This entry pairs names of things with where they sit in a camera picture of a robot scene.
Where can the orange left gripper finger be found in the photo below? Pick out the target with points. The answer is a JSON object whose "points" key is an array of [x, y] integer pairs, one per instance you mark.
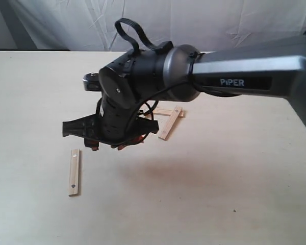
{"points": [[134, 141]]}

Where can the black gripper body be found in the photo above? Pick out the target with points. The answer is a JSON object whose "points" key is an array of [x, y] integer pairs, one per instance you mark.
{"points": [[111, 124]]}

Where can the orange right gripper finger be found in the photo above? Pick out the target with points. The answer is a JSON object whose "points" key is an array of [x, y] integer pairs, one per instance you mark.
{"points": [[91, 144]]}

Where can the wooden slat with holes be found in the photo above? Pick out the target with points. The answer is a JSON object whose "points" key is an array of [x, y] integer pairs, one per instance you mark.
{"points": [[170, 122], [74, 173]]}

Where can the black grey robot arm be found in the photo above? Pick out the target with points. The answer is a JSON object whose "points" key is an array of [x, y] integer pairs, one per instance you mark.
{"points": [[180, 74]]}

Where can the plain wooden stick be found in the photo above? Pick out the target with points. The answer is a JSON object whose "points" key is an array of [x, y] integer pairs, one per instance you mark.
{"points": [[167, 112]]}

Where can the white backdrop cloth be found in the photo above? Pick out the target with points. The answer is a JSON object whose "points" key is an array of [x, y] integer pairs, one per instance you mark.
{"points": [[89, 25]]}

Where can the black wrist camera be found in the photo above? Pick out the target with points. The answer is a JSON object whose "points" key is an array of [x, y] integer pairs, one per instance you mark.
{"points": [[91, 82]]}

